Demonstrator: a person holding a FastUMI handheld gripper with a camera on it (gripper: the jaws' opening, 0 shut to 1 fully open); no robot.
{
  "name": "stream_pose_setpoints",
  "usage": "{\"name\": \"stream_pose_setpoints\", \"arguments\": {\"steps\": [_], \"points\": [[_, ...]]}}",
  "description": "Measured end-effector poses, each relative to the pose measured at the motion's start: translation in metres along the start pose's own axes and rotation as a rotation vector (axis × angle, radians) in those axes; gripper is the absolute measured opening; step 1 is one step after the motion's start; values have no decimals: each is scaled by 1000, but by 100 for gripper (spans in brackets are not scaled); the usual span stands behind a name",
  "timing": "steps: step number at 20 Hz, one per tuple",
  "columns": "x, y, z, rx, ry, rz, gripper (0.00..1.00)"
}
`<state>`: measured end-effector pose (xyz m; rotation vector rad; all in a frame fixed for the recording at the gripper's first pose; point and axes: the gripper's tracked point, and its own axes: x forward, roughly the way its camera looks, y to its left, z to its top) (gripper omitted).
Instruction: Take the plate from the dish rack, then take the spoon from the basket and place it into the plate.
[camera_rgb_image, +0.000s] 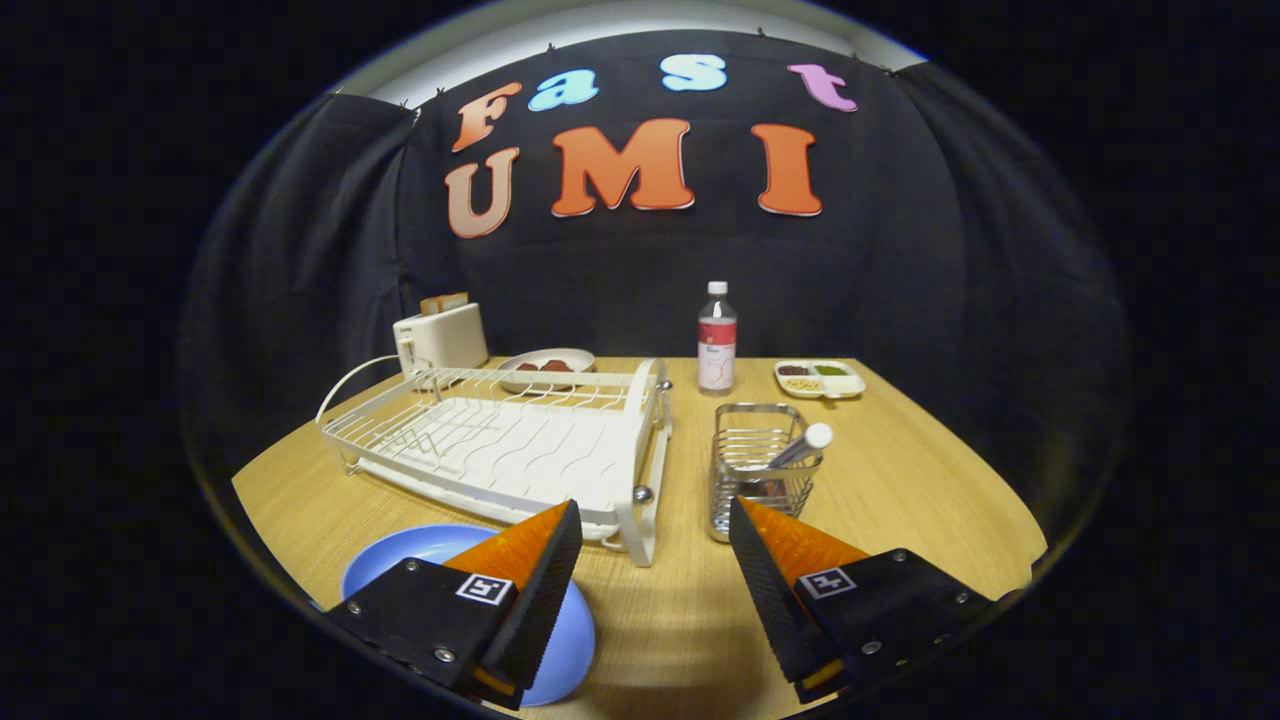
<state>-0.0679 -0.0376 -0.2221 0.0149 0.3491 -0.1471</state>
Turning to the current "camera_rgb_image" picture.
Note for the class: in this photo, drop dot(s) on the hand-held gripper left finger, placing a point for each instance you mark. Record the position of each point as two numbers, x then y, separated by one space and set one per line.
535 600

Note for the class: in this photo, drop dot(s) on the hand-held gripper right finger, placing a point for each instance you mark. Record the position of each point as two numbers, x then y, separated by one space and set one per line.
775 600

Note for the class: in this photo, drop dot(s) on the blue plate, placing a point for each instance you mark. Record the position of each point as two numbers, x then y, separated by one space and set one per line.
420 548

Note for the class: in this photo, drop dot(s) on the white plate with meat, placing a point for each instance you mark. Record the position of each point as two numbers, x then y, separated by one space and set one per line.
570 357

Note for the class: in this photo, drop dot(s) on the white divided tray with beans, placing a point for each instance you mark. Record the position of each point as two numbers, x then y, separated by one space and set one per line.
835 385

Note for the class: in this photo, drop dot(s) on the clear bottle with red label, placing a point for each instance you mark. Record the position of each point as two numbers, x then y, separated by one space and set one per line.
716 340

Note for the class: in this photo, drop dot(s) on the white toaster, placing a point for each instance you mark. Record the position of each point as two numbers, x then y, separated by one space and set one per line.
445 340

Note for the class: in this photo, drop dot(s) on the toast slice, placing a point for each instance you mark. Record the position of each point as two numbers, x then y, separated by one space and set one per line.
456 299
432 304

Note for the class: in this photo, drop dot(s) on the black backdrop cloth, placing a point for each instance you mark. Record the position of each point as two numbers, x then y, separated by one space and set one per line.
600 280

